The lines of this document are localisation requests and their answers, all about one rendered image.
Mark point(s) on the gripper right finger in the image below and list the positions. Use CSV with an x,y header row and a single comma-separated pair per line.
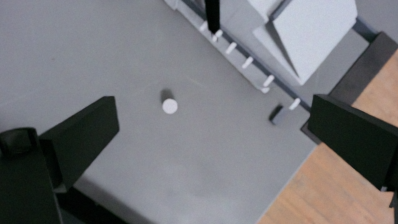
x,y
366,143

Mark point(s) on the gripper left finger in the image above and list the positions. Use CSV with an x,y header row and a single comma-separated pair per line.
x,y
33,168

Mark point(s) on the white cylinder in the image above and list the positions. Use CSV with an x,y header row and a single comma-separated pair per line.
x,y
169,106

